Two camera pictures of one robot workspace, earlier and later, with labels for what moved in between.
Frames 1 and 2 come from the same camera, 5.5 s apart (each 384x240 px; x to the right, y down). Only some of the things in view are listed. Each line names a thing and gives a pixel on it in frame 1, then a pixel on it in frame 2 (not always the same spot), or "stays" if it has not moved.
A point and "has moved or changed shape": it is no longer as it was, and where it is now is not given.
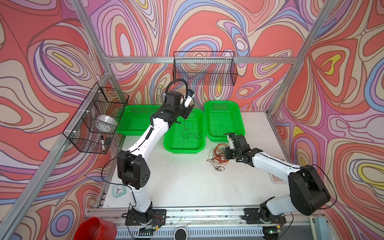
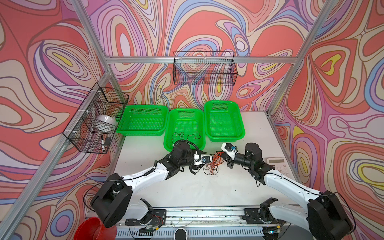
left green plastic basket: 135,120 stays
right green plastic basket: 221,117 stays
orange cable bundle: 217,157 has moved or changed shape
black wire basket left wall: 93,127 stays
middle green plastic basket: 187,137 stays
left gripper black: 187,111 to 194,168
